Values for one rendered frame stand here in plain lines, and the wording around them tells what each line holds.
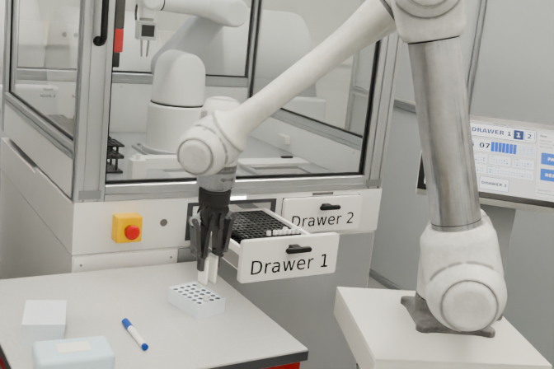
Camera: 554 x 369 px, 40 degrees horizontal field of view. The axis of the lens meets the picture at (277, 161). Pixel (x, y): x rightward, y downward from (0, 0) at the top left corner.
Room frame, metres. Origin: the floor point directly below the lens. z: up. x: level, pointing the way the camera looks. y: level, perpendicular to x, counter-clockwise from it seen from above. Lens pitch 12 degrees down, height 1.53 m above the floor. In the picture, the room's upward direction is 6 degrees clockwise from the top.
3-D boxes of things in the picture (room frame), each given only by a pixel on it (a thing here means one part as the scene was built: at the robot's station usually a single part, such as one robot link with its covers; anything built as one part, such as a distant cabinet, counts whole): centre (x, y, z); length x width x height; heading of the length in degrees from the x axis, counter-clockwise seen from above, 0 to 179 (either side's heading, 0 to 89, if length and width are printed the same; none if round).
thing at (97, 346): (1.39, 0.36, 0.78); 0.15 x 0.10 x 0.04; 115
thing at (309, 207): (2.31, -0.16, 0.87); 0.29 x 0.02 x 0.11; 122
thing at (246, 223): (2.04, 0.05, 0.87); 0.22 x 0.18 x 0.06; 32
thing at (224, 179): (1.71, 0.14, 1.11); 0.09 x 0.09 x 0.06
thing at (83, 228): (2.58, 0.33, 0.87); 1.02 x 0.95 x 0.14; 122
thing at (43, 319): (1.52, 0.46, 0.79); 0.13 x 0.09 x 0.05; 15
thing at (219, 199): (1.71, 0.14, 1.03); 0.08 x 0.07 x 0.09; 134
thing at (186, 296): (1.75, 0.16, 0.78); 0.12 x 0.08 x 0.04; 44
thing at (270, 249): (1.87, -0.06, 0.87); 0.29 x 0.02 x 0.11; 122
